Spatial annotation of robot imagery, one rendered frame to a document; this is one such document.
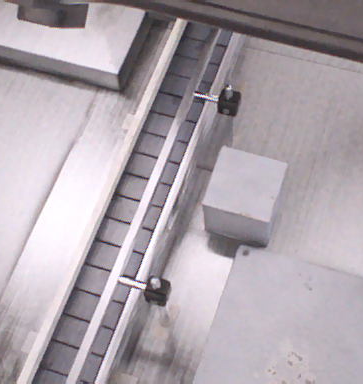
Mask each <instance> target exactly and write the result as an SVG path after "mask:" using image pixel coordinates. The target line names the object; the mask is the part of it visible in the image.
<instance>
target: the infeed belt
mask: <svg viewBox="0 0 363 384"><path fill-rule="evenodd" d="M211 29H212V27H210V26H206V25H202V24H198V23H195V22H191V21H188V22H187V24H186V26H185V29H184V31H183V33H182V35H181V38H180V40H179V41H178V44H177V48H176V51H175V53H174V55H173V58H172V60H171V62H170V64H169V66H168V68H167V70H166V73H165V75H164V77H163V80H162V82H161V83H160V86H159V88H158V93H157V95H156V97H155V100H154V102H153V104H152V105H151V108H150V110H149V112H148V115H147V117H146V119H145V122H144V123H143V125H142V128H141V130H140V132H139V137H138V139H137V141H136V143H135V145H134V147H133V150H132V152H131V154H130V157H129V159H128V161H127V163H126V165H125V167H124V169H123V172H122V174H121V176H120V181H119V182H118V185H117V187H116V189H115V192H114V194H113V196H112V199H111V200H110V202H109V204H108V207H107V209H106V211H105V214H104V216H103V218H102V220H101V224H100V227H99V229H98V231H97V234H96V236H95V238H94V239H95V240H93V242H92V244H91V246H90V249H89V251H88V253H87V256H86V258H85V259H84V262H83V263H84V264H82V266H81V269H80V273H79V275H78V278H77V279H76V281H75V284H74V286H73V288H74V289H73V288H72V291H71V293H70V295H69V298H68V299H67V301H66V304H65V306H64V308H63V310H62V314H61V315H60V317H59V320H58V321H57V326H56V328H55V330H54V333H53V335H52V337H51V340H50V341H49V343H48V345H47V348H46V350H45V352H44V355H43V357H42V359H41V362H40V363H39V365H38V366H39V367H38V368H37V370H36V372H35V374H34V377H33V379H32V384H65V383H66V381H67V379H68V376H69V374H70V372H71V369H72V367H73V364H74V362H75V361H76V358H77V353H78V351H79V348H80V346H81V344H82V341H83V339H84V337H85V335H86V332H87V330H88V328H89V325H90V323H91V320H92V318H93V316H94V314H95V312H96V309H97V307H98V304H99V299H100V298H101V296H102V293H103V291H104V288H105V286H106V283H107V281H108V279H109V277H110V275H111V272H112V270H113V267H114V265H115V263H116V260H117V258H118V256H119V254H120V249H121V247H122V244H123V242H124V239H125V238H126V235H127V233H128V231H129V228H130V226H131V223H132V221H133V219H134V217H135V215H136V212H137V210H138V207H139V205H140V200H141V199H142V196H143V194H144V191H145V189H146V186H147V184H148V182H149V180H150V178H151V175H152V173H153V171H154V168H155V166H156V163H157V162H158V159H159V155H160V152H161V150H162V147H163V145H164V143H165V141H166V139H167V136H168V134H169V131H170V129H171V126H172V124H173V123H174V120H175V118H176V115H177V113H178V108H179V106H180V104H181V102H182V99H183V97H184V94H185V92H186V90H187V87H188V85H189V83H190V81H191V78H192V76H193V74H194V71H195V69H196V66H197V62H198V60H199V58H200V55H201V53H202V50H203V48H204V45H205V43H206V41H207V39H208V37H209V34H210V32H211ZM232 34H233V32H230V31H226V30H222V29H221V32H220V34H219V37H218V39H217V43H216V46H215V48H214V51H213V53H212V56H211V58H210V61H209V63H208V64H207V67H206V69H205V72H204V74H203V77H202V79H201V82H200V83H199V86H198V88H197V91H201V92H205V93H209V92H210V90H211V87H212V85H213V83H214V81H215V78H216V75H217V70H218V68H219V65H220V63H221V61H222V59H223V56H224V54H225V51H226V49H227V46H228V44H229V41H230V39H231V37H232ZM205 102H206V101H202V100H198V99H195V98H194V101H193V103H192V105H191V107H190V109H189V112H188V114H187V117H186V119H185V122H184V124H183V126H182V128H181V131H180V133H179V136H178V141H177V143H176V145H175V147H174V150H173V152H172V155H171V157H170V159H169V162H168V163H167V166H166V168H165V171H164V173H163V176H162V178H161V181H160V182H159V187H158V190H157V192H156V195H155V197H154V200H153V201H152V203H151V206H150V208H149V211H148V213H147V216H146V218H145V220H144V222H143V225H142V227H141V230H140V232H139V237H138V239H137V241H136V244H135V246H134V248H133V251H132V253H131V256H130V258H129V260H128V262H127V265H126V267H125V270H124V272H123V275H122V276H124V277H131V278H134V279H136V277H137V276H138V273H139V268H140V266H141V263H142V261H143V258H144V256H145V254H146V251H147V249H148V246H149V244H150V241H151V239H152V237H153V235H154V232H155V230H156V227H157V225H158V222H159V218H160V215H161V213H162V210H163V208H164V205H165V203H166V200H167V199H168V196H169V194H170V191H171V189H172V186H173V183H174V181H175V179H176V177H177V174H178V169H179V167H180V164H181V162H182V160H183V158H184V155H185V153H186V150H187V147H188V145H189V143H190V141H191V138H192V136H193V133H194V131H195V128H196V126H197V122H198V119H199V117H200V114H201V111H202V109H203V106H204V104H205ZM131 290H132V288H130V287H127V286H124V285H120V284H119V286H118V289H117V291H116V293H115V296H114V297H113V300H112V302H111V305H110V307H109V310H108V312H107V315H106V317H105V319H104V321H103V324H102V326H101V329H100V331H99V334H98V339H97V340H96V342H95V345H94V347H93V350H92V352H91V355H90V357H89V360H88V361H87V364H86V366H85V369H84V371H83V374H82V376H81V379H80V381H79V383H78V384H95V382H96V377H97V375H98V372H99V369H100V367H101V364H102V362H103V360H104V358H105V355H106V353H107V350H108V348H109V345H110V343H111V340H112V338H113V336H114V333H115V331H116V328H117V326H118V323H119V318H120V317H121V314H122V312H123V309H124V307H125V304H126V302H127V299H128V297H129V295H130V292H131Z"/></svg>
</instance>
